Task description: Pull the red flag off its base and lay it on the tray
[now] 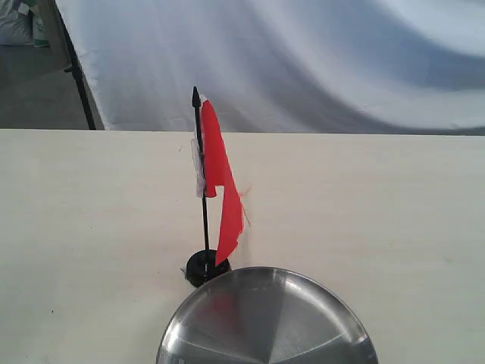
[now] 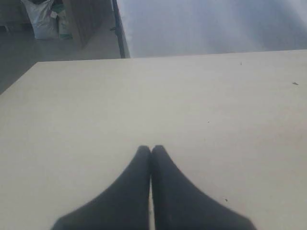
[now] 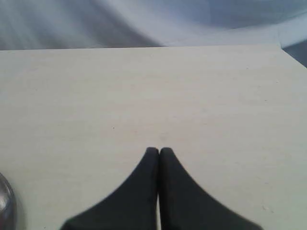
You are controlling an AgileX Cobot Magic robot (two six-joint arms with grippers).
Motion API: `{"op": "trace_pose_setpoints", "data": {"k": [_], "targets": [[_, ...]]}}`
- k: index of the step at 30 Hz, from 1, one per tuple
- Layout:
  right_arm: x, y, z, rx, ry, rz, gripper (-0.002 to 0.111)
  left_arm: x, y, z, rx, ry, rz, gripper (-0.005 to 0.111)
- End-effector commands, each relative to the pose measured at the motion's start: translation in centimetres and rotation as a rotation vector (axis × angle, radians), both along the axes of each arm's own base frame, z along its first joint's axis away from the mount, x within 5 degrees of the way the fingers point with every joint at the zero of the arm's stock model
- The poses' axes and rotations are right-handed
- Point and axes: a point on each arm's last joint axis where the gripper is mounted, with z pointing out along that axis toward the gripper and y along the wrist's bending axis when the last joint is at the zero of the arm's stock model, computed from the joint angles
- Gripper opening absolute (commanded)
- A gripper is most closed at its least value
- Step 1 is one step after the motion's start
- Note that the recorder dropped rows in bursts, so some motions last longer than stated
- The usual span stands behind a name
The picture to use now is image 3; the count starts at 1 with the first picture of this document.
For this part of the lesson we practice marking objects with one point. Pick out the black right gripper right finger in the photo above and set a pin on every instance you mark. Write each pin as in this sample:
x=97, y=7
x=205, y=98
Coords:
x=184, y=205

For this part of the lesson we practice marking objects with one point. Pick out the round steel plate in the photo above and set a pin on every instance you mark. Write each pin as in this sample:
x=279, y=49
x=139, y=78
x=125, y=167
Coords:
x=8, y=209

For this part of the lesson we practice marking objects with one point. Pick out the white backdrop cloth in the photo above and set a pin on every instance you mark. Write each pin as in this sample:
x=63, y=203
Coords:
x=58, y=24

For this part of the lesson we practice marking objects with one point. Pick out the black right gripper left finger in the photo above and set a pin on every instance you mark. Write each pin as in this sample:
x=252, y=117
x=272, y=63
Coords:
x=132, y=206

